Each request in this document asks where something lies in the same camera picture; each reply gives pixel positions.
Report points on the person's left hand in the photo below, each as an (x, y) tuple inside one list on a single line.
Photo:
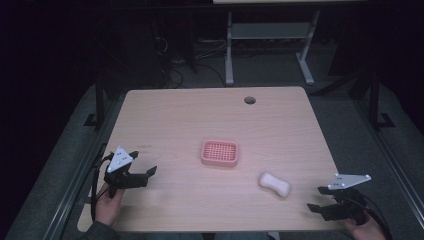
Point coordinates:
[(108, 206)]

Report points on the metal frame rail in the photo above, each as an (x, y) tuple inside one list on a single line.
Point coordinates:
[(71, 181), (391, 168)]

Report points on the black metal stand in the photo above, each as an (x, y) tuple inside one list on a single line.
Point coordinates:
[(375, 100), (99, 100)]

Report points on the pink soap dish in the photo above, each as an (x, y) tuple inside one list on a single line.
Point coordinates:
[(220, 153)]

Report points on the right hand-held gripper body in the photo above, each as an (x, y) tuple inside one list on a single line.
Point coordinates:
[(346, 208)]

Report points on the white soap bar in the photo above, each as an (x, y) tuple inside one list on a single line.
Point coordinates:
[(275, 184)]

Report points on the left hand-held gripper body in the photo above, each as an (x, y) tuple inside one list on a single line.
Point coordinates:
[(119, 161)]

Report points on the white metal rack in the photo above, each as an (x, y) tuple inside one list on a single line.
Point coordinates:
[(270, 30)]

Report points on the person's right hand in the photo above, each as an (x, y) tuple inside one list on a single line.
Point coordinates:
[(365, 230)]

